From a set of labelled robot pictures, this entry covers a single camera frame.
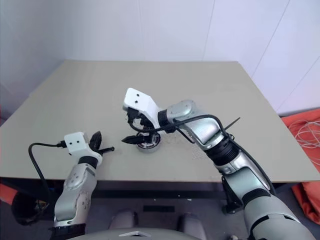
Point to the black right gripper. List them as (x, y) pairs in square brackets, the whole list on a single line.
[(142, 123)]

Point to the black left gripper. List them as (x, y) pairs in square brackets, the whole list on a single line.
[(93, 149)]

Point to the small round metal object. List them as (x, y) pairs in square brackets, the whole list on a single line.
[(150, 149)]

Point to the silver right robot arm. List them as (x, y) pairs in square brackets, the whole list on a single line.
[(200, 130)]

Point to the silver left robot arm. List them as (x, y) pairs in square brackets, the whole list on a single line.
[(75, 185)]

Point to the black rectangular plate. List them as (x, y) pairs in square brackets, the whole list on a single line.
[(158, 209)]

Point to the grey robot torso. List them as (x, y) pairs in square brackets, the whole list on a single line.
[(105, 236)]

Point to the black bag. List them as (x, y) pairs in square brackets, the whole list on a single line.
[(25, 210)]

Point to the black zip tie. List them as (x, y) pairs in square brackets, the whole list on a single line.
[(233, 122)]

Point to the red object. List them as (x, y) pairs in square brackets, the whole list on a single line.
[(6, 193)]

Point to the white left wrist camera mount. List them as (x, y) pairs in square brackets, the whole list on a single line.
[(75, 145)]

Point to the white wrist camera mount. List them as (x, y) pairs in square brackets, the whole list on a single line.
[(75, 145), (140, 102)]

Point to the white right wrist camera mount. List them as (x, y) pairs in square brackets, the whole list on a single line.
[(140, 102)]

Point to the dark table frame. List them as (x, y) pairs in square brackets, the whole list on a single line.
[(160, 190)]

